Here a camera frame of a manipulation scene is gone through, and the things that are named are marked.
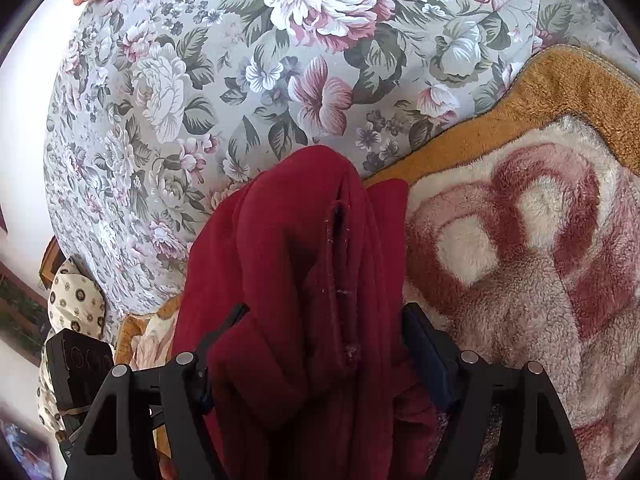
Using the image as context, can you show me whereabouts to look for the dark red sweater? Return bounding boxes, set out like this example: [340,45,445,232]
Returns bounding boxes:
[172,146,437,479]

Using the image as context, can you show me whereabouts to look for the cream patterned pillow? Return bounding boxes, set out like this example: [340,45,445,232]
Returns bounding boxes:
[37,353,65,434]
[48,258,105,339]

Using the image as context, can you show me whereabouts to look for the plush floral fleece blanket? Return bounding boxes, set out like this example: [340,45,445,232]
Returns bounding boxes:
[113,43,640,480]

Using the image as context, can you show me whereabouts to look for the floral bed sheet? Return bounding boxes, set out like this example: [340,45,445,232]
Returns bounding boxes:
[43,0,639,337]

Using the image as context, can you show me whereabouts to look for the wooden chair frame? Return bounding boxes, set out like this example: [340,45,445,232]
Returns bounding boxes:
[39,236,66,289]

